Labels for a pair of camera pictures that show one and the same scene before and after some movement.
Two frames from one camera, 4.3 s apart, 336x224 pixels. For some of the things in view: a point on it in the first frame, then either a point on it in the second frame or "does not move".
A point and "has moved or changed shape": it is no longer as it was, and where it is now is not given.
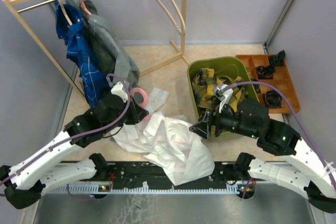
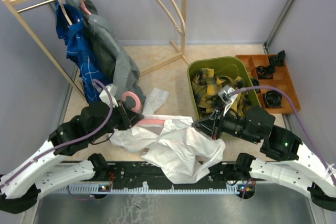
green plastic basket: x=221 y=82 does not move
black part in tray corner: x=278 y=60 does not move
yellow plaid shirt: x=203 y=82 does not move
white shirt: x=172 y=140 has moved or changed shape
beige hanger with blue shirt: x=60 y=1 does not move
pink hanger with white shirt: x=144 y=103 -> x=148 y=119
